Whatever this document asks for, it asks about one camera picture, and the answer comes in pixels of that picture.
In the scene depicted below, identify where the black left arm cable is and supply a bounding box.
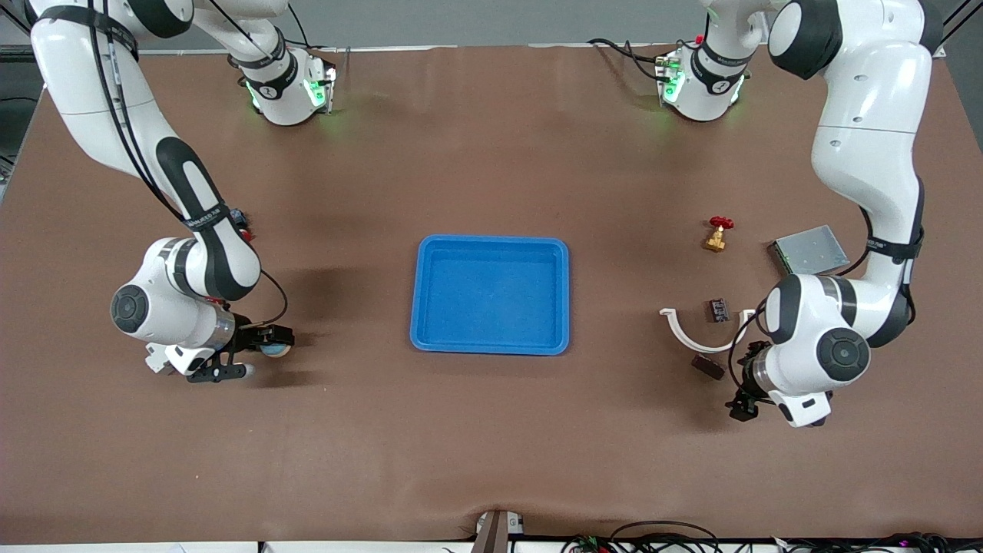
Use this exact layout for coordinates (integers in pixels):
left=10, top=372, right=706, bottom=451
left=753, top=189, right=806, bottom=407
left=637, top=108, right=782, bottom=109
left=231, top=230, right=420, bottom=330
left=727, top=303, right=770, bottom=396

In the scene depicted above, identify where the black looped cable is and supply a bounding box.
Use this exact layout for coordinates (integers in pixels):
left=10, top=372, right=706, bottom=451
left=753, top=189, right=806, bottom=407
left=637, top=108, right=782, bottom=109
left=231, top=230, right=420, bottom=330
left=611, top=520, right=723, bottom=553

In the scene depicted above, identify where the silver metal box module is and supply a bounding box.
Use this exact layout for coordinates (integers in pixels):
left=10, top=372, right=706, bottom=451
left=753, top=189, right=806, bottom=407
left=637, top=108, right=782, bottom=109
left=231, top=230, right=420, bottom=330
left=767, top=224, right=851, bottom=277

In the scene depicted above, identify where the black base power cable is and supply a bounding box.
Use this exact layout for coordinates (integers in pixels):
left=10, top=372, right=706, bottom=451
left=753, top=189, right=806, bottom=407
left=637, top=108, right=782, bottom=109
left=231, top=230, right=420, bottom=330
left=587, top=37, right=663, bottom=82

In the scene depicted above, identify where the white semicircular pipe clamp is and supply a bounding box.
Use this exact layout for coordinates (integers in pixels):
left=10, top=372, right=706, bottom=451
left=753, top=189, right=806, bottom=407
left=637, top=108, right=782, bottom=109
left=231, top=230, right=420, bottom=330
left=660, top=308, right=756, bottom=354

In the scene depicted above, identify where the metal table edge bracket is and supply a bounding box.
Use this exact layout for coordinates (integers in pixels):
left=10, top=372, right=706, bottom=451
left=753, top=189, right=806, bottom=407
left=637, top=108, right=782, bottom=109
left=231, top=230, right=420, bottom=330
left=472, top=510, right=525, bottom=553

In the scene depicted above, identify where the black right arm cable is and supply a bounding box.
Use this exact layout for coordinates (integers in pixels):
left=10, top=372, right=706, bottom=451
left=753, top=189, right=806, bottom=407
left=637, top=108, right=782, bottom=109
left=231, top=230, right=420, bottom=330
left=260, top=269, right=290, bottom=325

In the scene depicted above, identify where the aluminium frame post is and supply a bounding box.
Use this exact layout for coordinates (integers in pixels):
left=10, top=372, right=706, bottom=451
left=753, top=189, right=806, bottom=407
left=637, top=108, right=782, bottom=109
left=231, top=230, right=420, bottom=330
left=933, top=0, right=983, bottom=59

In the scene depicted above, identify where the blue plastic tray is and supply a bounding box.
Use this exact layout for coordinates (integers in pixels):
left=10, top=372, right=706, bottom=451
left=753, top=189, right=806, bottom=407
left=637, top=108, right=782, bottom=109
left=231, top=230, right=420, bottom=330
left=409, top=234, right=571, bottom=356

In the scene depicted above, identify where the brown table cover mat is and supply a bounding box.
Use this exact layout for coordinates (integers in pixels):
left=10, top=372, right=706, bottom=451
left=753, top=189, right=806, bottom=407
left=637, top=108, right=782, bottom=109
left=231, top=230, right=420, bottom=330
left=0, top=42, right=983, bottom=542

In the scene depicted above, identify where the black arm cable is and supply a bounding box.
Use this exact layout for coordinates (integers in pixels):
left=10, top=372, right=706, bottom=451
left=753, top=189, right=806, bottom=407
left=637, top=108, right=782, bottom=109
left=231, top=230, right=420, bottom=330
left=727, top=303, right=770, bottom=396
left=260, top=269, right=290, bottom=325

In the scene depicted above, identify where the brass valve with red handle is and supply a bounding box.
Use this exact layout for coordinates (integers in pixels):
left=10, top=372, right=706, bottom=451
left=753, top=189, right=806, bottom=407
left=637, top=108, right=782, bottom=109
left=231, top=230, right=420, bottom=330
left=702, top=216, right=735, bottom=253

